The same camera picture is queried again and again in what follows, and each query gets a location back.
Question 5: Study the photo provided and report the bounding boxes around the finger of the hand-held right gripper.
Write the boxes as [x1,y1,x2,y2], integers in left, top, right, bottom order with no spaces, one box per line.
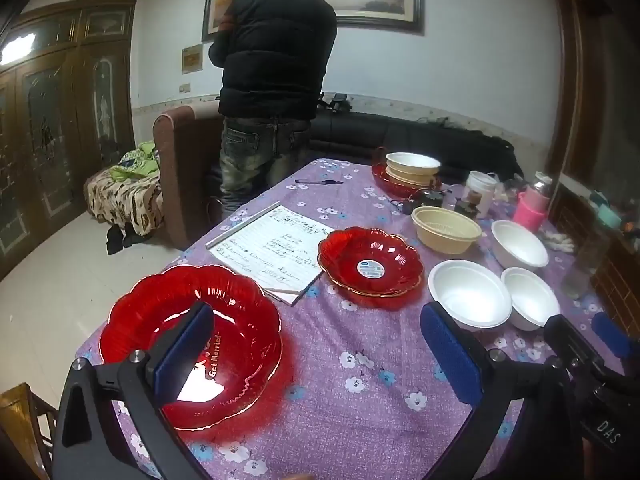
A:
[544,314,596,366]
[591,311,633,361]

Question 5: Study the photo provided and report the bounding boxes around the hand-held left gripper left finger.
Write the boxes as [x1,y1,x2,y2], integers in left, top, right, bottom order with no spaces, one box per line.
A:
[52,301,216,480]

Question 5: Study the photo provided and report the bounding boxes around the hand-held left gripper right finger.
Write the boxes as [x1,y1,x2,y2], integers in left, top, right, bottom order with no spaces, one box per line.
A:
[420,301,586,480]

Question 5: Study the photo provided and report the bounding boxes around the small white foam bowl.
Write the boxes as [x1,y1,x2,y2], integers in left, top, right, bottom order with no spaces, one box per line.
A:
[501,267,561,332]

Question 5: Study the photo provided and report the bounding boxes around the large red scalloped plate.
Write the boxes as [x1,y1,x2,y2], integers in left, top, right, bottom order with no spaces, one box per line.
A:
[98,264,296,431]

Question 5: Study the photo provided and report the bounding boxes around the wide white foam bowl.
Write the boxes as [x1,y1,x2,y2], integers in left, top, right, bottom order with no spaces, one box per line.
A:
[427,259,513,328]

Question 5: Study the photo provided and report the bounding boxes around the cream ribbed plastic bowl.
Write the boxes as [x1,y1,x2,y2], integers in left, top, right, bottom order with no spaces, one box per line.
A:
[411,206,483,255]

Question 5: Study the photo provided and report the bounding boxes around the red plate with round sticker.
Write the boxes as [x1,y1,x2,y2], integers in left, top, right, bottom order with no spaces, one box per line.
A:
[317,226,425,298]

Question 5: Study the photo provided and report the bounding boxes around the clear drinking glass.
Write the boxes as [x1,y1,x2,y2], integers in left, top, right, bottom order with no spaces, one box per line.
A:
[560,237,608,301]

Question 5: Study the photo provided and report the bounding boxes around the purple floral tablecloth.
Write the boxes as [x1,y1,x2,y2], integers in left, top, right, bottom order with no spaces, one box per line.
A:
[75,158,640,480]

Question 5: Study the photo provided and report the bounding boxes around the teal box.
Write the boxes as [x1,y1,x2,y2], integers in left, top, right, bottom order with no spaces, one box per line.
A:
[592,205,623,228]

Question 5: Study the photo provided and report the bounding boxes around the black shoes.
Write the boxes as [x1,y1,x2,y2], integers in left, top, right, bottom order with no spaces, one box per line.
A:
[105,222,151,256]

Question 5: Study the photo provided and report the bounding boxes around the handwritten notebook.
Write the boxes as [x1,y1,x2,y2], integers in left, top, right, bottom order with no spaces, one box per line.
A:
[206,202,337,306]

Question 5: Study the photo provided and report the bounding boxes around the printed blanket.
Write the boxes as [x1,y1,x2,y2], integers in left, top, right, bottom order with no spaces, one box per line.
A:
[84,162,166,238]

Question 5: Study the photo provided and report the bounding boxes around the white plastic jar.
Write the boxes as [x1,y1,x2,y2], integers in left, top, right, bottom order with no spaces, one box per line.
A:
[465,170,497,218]

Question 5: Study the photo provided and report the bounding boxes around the wooden chair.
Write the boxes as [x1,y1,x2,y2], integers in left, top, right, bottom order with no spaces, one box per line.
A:
[0,382,58,480]

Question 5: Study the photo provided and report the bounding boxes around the brown armchair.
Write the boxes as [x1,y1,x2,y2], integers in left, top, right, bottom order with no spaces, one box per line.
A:
[152,105,223,251]

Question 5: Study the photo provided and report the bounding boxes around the green cloth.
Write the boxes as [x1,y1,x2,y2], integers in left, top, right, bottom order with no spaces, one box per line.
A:
[110,141,161,181]

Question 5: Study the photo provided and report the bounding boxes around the black leather sofa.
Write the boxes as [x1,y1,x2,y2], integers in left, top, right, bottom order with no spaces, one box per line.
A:
[207,110,523,183]

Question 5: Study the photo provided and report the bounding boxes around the carved wooden wardrobe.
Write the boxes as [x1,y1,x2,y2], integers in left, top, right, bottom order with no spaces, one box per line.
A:
[0,0,138,281]

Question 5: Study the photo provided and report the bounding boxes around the black gripper devices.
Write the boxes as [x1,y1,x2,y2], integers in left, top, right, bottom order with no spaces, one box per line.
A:
[320,92,353,113]

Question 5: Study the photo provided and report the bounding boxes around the white cord bundle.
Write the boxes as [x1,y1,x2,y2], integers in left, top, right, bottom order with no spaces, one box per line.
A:
[540,227,576,253]

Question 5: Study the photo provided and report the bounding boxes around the wooden door frame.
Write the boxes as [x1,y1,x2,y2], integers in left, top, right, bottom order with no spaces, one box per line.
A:
[545,0,601,181]

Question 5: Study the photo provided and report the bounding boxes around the small wall plaque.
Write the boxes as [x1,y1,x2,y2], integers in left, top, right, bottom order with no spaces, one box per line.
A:
[181,44,204,75]

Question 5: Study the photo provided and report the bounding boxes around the framed wall painting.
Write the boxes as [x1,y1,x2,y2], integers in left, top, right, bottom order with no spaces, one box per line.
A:
[201,0,426,43]

